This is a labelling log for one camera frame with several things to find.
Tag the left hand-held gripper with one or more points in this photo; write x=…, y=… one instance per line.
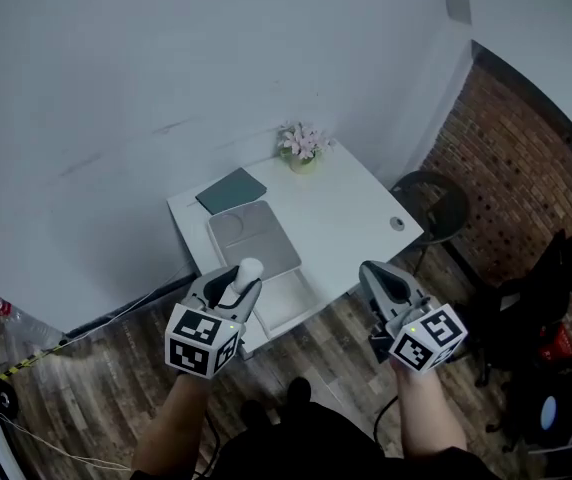
x=201, y=340

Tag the person's black shoe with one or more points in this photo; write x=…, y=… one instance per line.
x=299, y=393
x=256, y=413

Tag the black round chair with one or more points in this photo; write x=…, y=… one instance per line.
x=436, y=208

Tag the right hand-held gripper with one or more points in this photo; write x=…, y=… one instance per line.
x=431, y=340

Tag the dark green notebook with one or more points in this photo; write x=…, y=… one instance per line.
x=231, y=190

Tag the person's left forearm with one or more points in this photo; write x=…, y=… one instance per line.
x=176, y=428

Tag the pink flowers in pot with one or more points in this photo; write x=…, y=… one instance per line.
x=305, y=143

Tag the pale blue round disc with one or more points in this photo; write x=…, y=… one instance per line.
x=548, y=413

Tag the red crate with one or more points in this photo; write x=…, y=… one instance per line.
x=558, y=343

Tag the grey tray box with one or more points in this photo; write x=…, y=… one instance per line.
x=256, y=235

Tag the person's right forearm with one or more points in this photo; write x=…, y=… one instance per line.
x=428, y=413

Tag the person's dark clothing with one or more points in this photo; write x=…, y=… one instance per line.
x=306, y=448

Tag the black office chair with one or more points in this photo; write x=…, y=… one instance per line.
x=526, y=328

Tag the white table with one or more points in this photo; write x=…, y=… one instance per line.
x=341, y=208

